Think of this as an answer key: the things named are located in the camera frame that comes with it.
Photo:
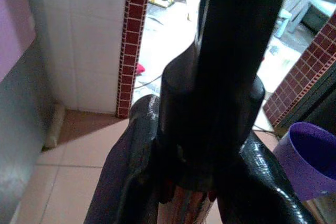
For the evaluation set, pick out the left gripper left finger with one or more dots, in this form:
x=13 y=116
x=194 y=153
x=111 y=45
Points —
x=123 y=161

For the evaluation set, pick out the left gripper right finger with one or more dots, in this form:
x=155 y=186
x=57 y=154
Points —
x=257 y=190

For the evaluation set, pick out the purple plastic bucket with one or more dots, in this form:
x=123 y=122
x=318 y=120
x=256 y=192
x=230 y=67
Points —
x=302 y=171

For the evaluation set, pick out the grey metal cabinet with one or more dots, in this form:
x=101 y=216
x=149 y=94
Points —
x=23 y=129

